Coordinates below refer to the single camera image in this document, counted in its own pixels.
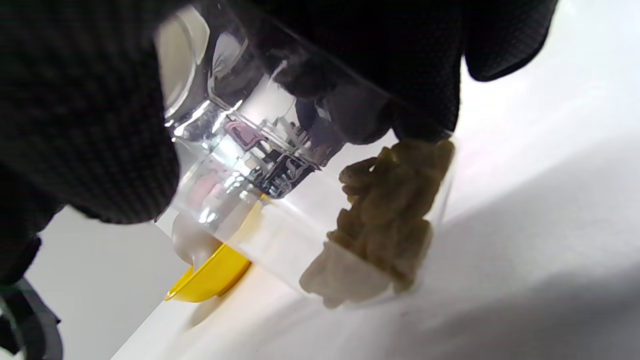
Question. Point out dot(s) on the clear square coffee jar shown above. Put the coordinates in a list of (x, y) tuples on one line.
[(280, 225)]

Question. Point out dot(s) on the yellow plastic bowl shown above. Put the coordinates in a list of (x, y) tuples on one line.
[(215, 280)]

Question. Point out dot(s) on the person's right hand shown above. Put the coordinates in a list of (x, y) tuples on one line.
[(90, 100)]

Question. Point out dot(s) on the black right hand controller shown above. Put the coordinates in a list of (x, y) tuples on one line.
[(30, 325)]

